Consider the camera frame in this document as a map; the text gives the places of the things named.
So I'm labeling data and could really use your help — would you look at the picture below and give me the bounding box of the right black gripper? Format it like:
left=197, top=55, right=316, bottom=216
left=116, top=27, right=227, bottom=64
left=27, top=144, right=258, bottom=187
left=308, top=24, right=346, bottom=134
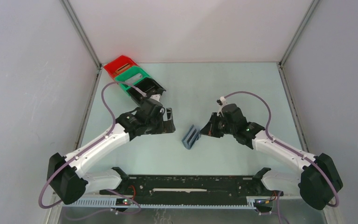
left=200, top=112, right=236, bottom=138

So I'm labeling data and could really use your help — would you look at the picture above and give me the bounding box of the blue card holder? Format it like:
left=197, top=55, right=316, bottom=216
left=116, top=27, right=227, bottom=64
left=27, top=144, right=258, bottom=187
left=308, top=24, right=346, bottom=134
left=181, top=125, right=201, bottom=150

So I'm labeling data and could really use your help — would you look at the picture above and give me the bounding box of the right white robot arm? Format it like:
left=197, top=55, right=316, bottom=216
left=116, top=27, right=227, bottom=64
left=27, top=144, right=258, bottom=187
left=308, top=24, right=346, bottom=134
left=200, top=104, right=343, bottom=210

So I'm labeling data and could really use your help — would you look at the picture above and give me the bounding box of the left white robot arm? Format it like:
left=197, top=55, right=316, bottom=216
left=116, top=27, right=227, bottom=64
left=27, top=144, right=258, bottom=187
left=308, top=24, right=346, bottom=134
left=47, top=107, right=175, bottom=204

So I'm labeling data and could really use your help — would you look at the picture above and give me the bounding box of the white card in green bin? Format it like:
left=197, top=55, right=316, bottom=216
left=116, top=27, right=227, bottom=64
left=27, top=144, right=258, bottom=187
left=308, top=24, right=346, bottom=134
left=125, top=73, right=144, bottom=85

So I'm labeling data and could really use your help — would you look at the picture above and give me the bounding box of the orange card in red bin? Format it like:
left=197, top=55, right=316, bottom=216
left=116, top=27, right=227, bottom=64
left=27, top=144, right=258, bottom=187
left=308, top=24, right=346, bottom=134
left=115, top=63, right=132, bottom=74

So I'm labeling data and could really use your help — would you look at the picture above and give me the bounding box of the black plastic bin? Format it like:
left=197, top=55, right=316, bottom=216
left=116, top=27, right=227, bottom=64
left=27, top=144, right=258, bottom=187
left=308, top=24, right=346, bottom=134
left=126, top=77, right=166, bottom=106

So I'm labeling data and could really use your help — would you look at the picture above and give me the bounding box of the green plastic bin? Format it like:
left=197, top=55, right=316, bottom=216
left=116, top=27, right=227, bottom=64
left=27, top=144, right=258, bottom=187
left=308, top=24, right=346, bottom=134
left=113, top=66, right=151, bottom=96

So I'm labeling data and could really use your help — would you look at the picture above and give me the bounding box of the red plastic bin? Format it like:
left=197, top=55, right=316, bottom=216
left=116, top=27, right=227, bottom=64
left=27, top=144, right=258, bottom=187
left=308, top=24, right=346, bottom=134
left=103, top=55, right=138, bottom=79

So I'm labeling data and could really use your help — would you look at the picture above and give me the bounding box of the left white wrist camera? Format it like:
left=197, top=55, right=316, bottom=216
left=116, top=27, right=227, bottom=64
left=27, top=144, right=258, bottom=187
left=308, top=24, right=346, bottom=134
left=142, top=92, right=162, bottom=105

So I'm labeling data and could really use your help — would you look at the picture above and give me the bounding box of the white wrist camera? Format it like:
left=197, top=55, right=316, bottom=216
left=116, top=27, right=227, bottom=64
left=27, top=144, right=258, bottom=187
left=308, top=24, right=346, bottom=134
left=216, top=96, right=227, bottom=117
left=142, top=92, right=162, bottom=105

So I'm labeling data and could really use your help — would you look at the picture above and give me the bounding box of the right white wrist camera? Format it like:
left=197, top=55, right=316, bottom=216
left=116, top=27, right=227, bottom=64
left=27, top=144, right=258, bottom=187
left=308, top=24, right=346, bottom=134
left=216, top=96, right=227, bottom=117

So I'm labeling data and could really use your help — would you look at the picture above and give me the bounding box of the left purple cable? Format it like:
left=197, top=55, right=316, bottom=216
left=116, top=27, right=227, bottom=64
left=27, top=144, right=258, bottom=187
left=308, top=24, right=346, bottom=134
left=38, top=81, right=149, bottom=209

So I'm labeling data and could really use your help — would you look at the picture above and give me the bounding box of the purple cable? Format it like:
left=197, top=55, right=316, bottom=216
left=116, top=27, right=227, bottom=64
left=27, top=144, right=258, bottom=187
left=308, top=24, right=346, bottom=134
left=38, top=81, right=149, bottom=209
left=223, top=91, right=340, bottom=208

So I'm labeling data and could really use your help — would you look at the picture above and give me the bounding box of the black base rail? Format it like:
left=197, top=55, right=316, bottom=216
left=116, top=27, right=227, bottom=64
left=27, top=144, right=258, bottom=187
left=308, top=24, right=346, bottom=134
left=55, top=174, right=291, bottom=211

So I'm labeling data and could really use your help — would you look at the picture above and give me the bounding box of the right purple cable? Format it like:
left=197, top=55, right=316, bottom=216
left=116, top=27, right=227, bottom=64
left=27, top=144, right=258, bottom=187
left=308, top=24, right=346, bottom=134
left=223, top=91, right=340, bottom=208

